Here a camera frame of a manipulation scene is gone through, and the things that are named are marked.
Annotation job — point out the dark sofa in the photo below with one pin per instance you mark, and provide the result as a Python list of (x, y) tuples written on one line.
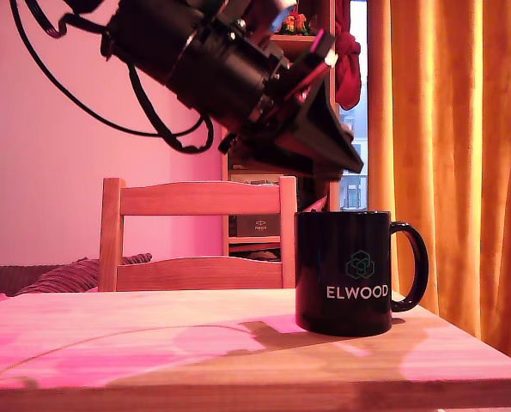
[(6, 279)]

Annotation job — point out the orange curtain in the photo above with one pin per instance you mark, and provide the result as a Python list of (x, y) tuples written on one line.
[(452, 129)]

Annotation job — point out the wooden bookshelf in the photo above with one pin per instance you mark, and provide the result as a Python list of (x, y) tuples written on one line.
[(255, 240)]

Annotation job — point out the wooden chair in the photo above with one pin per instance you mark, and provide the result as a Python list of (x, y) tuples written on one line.
[(192, 199)]

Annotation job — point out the black Parker box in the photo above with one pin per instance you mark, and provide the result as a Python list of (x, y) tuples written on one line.
[(258, 225)]

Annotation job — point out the black mug with Elwood print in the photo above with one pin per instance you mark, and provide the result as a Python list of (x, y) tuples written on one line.
[(343, 240)]

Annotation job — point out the colourful figurine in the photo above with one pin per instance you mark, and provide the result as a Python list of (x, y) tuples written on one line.
[(300, 23)]

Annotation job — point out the red knotted curtain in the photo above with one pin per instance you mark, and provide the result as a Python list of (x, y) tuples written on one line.
[(348, 73)]

